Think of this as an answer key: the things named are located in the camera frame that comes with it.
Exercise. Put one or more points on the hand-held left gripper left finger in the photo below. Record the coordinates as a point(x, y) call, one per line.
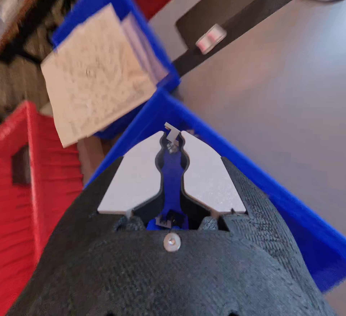
point(135, 180)

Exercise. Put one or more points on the small white pink block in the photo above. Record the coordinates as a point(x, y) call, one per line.
point(210, 38)

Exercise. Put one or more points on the black flat pad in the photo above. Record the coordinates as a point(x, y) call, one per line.
point(229, 2)

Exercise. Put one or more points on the red plastic bin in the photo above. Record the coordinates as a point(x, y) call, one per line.
point(29, 199)

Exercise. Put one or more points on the white printed paper bag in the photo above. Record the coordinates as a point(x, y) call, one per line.
point(97, 78)

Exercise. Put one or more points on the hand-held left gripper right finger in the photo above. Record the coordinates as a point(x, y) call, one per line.
point(210, 180)

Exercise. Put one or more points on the light grey lego bracket piece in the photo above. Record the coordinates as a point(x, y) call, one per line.
point(172, 133)

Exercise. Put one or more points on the blue plastic bin with pieces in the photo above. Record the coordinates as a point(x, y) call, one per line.
point(243, 164)

